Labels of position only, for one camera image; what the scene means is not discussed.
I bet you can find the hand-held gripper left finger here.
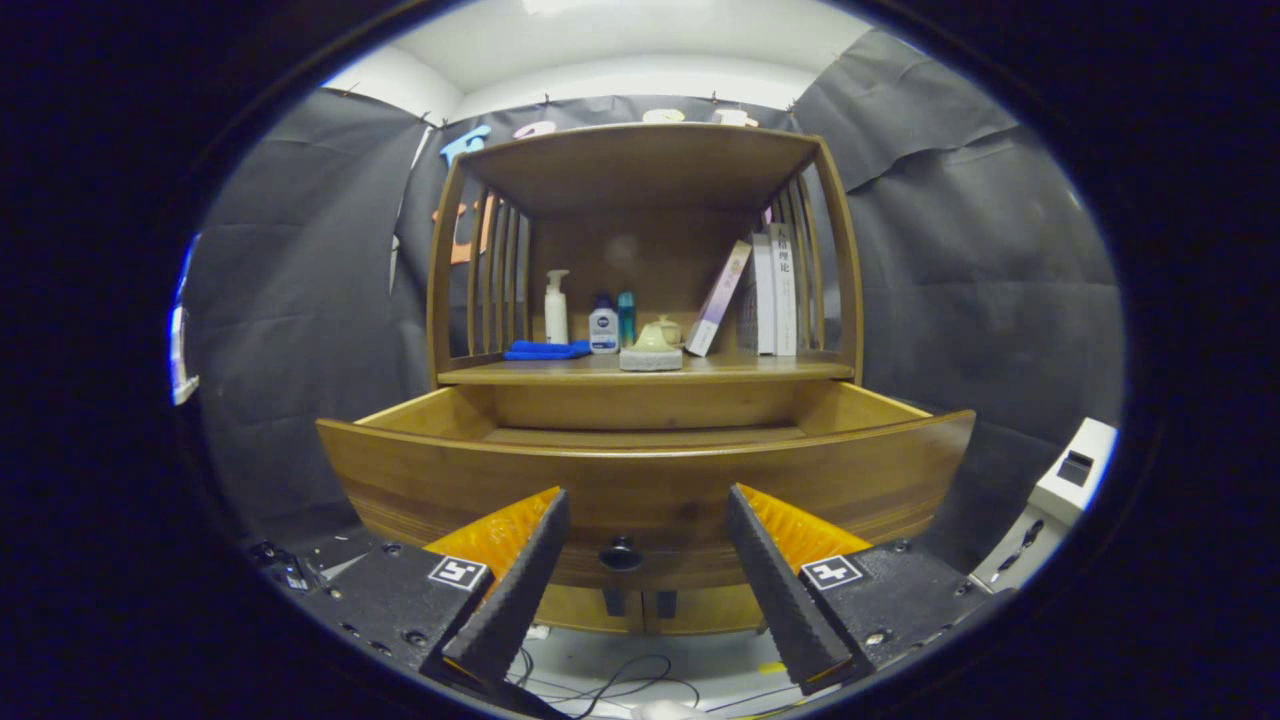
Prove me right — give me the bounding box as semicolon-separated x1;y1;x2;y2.
285;487;573;693

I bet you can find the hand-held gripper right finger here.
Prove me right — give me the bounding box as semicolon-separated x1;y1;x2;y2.
725;483;1013;696

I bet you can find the wooden drawer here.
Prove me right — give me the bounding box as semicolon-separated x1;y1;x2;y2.
316;380;977;591

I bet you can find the wooden cabinet door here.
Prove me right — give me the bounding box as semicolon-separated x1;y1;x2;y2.
640;583;766;636
535;583;646;636

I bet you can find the wooden countertop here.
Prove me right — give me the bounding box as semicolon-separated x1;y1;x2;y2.
437;350;856;387

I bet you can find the wooden cabinet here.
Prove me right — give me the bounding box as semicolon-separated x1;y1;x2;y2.
427;122;866;637

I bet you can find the small black device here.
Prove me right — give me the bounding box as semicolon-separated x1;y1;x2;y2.
250;540;319;593

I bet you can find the blue folded cloth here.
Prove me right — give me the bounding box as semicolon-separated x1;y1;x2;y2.
503;340;593;362

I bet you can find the white pump bottle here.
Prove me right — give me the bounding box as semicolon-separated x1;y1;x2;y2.
543;269;571;345

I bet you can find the white bottle with blue cap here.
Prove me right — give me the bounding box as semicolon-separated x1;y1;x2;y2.
588;293;620;355

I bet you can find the white book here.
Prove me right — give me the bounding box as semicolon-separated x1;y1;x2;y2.
768;223;799;357

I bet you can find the dark patterned book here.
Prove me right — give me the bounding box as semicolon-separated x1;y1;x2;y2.
738;233;777;356

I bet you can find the purple book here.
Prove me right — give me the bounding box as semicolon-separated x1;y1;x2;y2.
685;240;753;358

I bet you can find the white device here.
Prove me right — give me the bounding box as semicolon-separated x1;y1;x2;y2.
968;417;1119;594

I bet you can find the white panel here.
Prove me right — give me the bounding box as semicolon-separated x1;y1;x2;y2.
170;235;201;406

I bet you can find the black cable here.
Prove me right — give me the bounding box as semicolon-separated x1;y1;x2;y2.
510;645;706;719

